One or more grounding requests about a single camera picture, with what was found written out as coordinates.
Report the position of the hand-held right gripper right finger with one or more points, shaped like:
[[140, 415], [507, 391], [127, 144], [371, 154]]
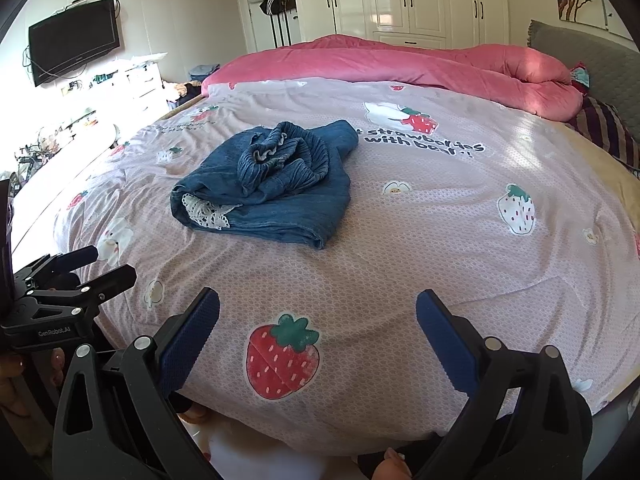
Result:
[[445, 340]]

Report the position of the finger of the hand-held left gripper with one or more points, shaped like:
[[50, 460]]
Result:
[[117, 277], [75, 257]]

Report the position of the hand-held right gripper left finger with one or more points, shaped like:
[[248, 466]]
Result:
[[192, 340]]

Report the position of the blue denim pants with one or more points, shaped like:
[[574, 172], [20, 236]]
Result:
[[280, 205]]

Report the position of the person's left hand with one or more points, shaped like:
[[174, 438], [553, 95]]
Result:
[[12, 385]]

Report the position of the strawberry printed pink bed sheet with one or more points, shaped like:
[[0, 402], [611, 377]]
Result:
[[400, 240]]

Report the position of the person's foot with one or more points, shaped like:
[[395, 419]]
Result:
[[392, 467]]

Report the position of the white drawer cabinet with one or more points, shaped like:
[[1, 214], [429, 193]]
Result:
[[140, 80]]

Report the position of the pile of plush toys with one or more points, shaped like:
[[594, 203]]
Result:
[[182, 90]]

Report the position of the beige bed sheet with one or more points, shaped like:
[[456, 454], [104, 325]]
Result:
[[610, 175]]

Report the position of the striped pillow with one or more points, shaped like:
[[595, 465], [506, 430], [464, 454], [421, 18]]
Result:
[[605, 130]]

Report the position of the teal patterned cloth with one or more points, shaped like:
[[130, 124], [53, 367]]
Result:
[[581, 80]]

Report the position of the pink quilt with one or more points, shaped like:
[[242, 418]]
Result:
[[350, 60]]

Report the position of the white door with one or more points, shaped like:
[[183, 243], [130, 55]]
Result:
[[297, 30]]

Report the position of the grey padded headboard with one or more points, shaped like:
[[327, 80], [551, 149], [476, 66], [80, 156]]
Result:
[[575, 45]]

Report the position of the white wardrobe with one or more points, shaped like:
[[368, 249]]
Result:
[[425, 0]]

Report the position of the black wall television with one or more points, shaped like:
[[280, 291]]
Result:
[[75, 42]]

